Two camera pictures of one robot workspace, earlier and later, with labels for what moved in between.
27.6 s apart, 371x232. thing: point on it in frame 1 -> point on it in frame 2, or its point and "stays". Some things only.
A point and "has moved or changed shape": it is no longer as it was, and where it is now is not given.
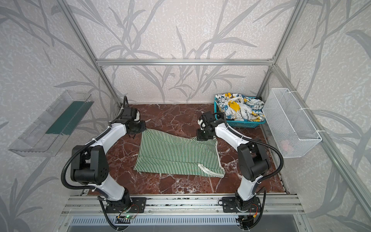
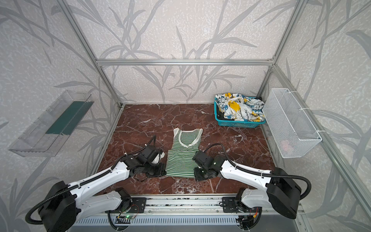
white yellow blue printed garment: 236,107 stays
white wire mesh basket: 294,132 stays
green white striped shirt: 164,152 has moved or changed shape
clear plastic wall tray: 47,136 stays
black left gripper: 138,127 -> 156,169
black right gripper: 203,135 -> 198,173
